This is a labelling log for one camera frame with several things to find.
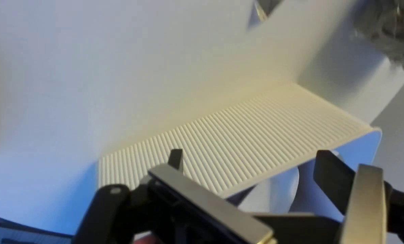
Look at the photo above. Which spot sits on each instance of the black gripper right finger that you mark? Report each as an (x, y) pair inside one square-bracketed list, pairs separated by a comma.
[(365, 203)]

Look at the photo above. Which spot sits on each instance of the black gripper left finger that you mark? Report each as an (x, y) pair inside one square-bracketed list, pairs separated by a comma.
[(202, 198)]

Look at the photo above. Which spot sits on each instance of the white ribbed basket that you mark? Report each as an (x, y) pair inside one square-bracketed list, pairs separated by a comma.
[(256, 135)]

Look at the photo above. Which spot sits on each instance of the clear bag with brown contents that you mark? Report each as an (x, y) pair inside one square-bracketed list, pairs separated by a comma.
[(392, 27)]

